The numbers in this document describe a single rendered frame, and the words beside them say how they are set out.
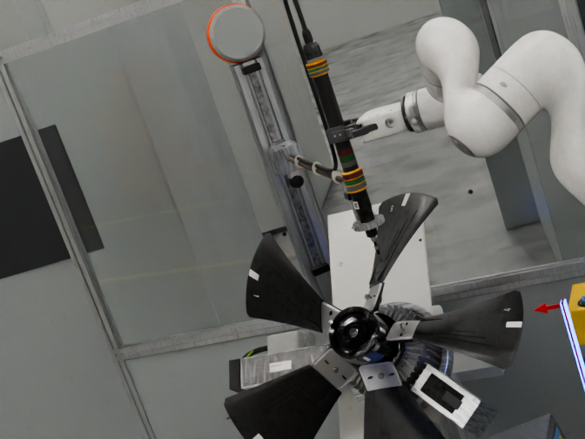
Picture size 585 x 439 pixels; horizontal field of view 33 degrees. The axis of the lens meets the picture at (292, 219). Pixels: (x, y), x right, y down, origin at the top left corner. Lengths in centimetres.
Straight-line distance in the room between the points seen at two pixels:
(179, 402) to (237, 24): 135
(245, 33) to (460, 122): 129
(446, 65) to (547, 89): 16
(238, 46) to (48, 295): 197
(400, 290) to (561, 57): 107
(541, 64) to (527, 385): 163
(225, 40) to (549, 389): 137
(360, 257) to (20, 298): 220
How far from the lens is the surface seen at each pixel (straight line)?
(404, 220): 224
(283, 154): 263
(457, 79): 154
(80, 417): 455
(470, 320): 215
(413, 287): 245
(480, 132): 149
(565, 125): 153
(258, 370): 244
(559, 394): 301
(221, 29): 269
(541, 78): 151
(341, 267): 254
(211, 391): 332
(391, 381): 219
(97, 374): 443
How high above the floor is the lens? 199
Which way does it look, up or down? 13 degrees down
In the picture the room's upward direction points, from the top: 19 degrees counter-clockwise
